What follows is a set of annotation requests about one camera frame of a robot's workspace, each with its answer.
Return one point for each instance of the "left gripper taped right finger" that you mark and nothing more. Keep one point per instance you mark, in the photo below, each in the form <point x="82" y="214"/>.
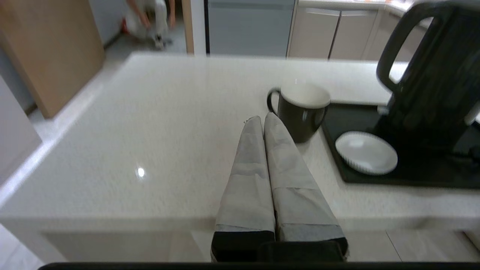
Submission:
<point x="296" y="195"/>

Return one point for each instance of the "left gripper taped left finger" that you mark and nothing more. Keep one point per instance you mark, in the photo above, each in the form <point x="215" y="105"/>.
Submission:
<point x="249" y="187"/>

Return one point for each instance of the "black cup white inside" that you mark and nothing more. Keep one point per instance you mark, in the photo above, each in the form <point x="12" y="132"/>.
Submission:
<point x="303" y="112"/>

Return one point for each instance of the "black electric kettle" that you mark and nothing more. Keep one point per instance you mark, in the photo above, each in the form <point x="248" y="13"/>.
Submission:
<point x="438" y="75"/>

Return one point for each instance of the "white saucer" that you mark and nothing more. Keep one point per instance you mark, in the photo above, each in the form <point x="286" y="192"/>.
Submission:
<point x="365" y="153"/>

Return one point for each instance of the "black rectangular tray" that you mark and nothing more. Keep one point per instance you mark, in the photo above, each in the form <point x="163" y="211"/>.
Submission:
<point x="412" y="168"/>

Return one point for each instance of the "beige cabinet door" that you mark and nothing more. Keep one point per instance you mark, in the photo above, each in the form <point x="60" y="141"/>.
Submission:
<point x="352" y="35"/>
<point x="313" y="33"/>

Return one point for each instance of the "person in white clothes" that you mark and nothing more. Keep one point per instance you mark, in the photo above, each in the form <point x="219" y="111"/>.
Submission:
<point x="150" y="18"/>

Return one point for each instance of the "brown wooden door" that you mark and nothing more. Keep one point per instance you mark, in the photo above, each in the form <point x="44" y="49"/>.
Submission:
<point x="48" y="48"/>

